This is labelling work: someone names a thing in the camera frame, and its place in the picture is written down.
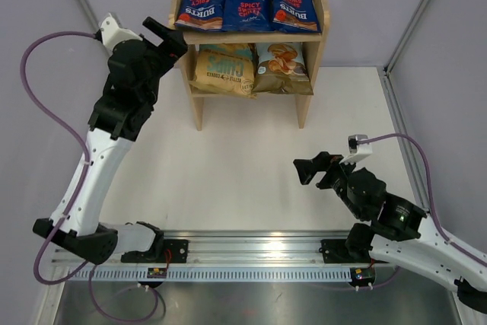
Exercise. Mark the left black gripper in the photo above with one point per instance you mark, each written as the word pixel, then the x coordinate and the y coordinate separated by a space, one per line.
pixel 170 50

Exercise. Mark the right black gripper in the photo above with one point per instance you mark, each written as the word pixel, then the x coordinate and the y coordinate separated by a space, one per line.
pixel 307 168

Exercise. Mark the blue Burts bag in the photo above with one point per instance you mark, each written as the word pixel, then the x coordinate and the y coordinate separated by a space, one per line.
pixel 201 15
pixel 294 16
pixel 247 16

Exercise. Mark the yellow kettle chips bag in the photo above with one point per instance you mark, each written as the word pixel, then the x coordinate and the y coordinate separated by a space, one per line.
pixel 225 68

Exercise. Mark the light blue cassava chips bag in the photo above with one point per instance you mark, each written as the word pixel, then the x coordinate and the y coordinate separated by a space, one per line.
pixel 281 69

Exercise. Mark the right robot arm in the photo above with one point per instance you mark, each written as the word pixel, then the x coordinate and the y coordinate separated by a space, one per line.
pixel 391 229

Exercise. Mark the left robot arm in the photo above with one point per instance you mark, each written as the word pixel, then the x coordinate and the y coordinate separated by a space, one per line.
pixel 136 67

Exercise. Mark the wooden two-tier shelf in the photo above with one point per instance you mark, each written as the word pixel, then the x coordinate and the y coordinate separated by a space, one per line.
pixel 313 47

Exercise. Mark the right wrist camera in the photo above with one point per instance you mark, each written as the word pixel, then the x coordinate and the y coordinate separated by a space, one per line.
pixel 359 149

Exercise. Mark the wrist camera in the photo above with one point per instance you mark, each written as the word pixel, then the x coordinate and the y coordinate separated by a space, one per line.
pixel 359 149
pixel 111 33

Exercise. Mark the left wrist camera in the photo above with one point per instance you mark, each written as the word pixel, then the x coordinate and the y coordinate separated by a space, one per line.
pixel 111 33

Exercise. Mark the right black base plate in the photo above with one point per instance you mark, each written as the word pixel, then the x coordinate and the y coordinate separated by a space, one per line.
pixel 334 251

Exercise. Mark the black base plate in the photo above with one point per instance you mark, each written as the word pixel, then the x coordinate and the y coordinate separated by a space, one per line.
pixel 334 251
pixel 173 252

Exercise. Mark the aluminium mounting rail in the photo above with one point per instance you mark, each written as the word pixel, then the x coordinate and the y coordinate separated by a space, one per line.
pixel 255 248

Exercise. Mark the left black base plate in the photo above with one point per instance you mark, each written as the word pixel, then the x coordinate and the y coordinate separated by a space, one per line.
pixel 173 252

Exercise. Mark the white slotted cable duct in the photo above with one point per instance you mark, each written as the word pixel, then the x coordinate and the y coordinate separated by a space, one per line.
pixel 208 274

